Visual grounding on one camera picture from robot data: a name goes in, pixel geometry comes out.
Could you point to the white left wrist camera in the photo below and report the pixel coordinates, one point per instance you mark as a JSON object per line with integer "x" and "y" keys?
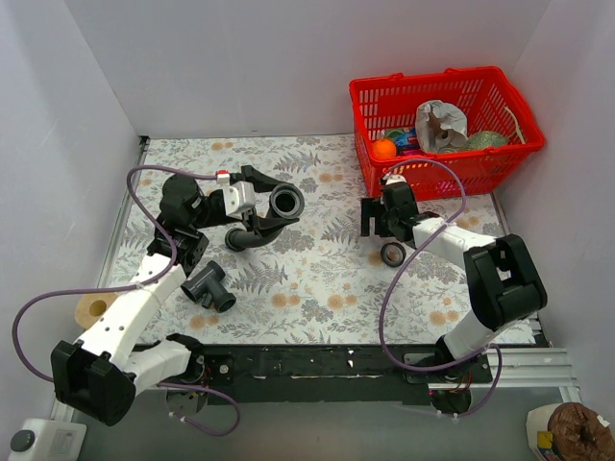
{"x": 239, "y": 197}

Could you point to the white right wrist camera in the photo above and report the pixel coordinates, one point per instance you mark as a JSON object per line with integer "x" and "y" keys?
{"x": 392, "y": 179}

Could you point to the brown item in white cup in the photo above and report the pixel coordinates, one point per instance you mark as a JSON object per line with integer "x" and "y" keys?
{"x": 569, "y": 431}

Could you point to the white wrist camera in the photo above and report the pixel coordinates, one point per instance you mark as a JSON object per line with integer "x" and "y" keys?
{"x": 239, "y": 197}
{"x": 392, "y": 179}

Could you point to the red plastic basket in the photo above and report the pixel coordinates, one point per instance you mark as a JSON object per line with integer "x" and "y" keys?
{"x": 386, "y": 102}

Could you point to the floral table mat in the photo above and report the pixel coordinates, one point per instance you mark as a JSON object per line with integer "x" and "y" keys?
{"x": 320, "y": 281}

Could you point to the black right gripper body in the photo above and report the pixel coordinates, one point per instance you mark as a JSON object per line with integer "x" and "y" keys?
{"x": 377, "y": 217}

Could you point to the green netted melon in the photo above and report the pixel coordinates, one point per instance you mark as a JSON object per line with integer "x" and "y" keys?
{"x": 489, "y": 139}

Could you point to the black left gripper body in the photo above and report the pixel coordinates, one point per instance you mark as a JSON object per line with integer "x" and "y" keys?
{"x": 249, "y": 225}

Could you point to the beige tape roll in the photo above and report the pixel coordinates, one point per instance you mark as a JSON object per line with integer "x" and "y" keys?
{"x": 91, "y": 307}

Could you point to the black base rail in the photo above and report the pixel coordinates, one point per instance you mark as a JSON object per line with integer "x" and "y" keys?
{"x": 313, "y": 373}

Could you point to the white grey button device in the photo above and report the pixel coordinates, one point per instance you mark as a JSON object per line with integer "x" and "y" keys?
{"x": 40, "y": 440}

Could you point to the grey tee pipe fitting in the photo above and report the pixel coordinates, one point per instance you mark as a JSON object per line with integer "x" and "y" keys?
{"x": 207, "y": 289}

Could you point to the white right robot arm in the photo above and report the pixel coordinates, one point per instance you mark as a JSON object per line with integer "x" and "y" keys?
{"x": 503, "y": 282}

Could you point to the orange fruit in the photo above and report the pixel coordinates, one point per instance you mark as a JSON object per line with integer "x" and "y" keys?
{"x": 384, "y": 149}

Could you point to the colourful snack packet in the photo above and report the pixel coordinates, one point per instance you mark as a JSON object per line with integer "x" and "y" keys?
{"x": 404, "y": 139}

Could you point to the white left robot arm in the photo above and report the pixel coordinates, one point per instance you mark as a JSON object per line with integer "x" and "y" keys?
{"x": 101, "y": 373}

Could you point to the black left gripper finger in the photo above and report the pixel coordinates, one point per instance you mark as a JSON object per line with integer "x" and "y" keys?
{"x": 265, "y": 229}
{"x": 260, "y": 182}

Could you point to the crumpled grey paper bag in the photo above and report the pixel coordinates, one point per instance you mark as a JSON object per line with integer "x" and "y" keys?
{"x": 440, "y": 127}

